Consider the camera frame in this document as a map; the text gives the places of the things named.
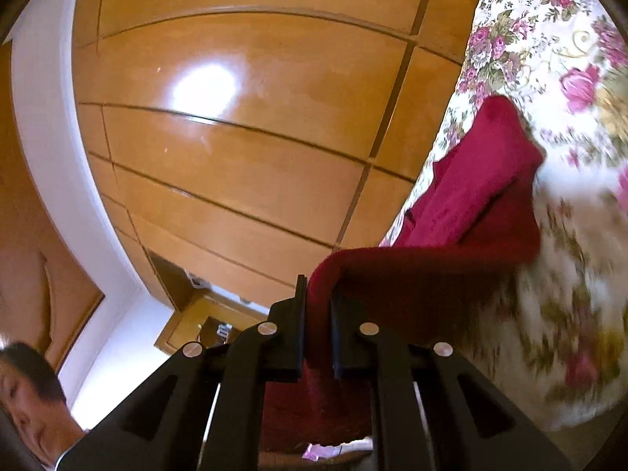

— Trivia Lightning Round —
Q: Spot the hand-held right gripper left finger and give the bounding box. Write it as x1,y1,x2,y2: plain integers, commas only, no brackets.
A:
59,275,308,471

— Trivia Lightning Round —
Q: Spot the person's head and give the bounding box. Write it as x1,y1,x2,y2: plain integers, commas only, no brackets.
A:
0,341,91,471

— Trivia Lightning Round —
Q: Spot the wooden wardrobe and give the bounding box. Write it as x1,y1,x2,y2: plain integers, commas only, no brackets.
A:
71,0,486,312

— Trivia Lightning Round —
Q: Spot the small wooden cabinet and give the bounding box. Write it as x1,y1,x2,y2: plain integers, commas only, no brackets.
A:
154,287,272,354

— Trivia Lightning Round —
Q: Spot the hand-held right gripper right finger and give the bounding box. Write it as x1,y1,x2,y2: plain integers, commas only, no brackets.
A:
329,294,575,471

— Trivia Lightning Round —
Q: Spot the floral bedspread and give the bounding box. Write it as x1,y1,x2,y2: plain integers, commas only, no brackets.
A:
378,0,628,433

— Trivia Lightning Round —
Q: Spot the dark red garment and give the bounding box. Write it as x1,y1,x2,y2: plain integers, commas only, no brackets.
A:
260,94,546,455

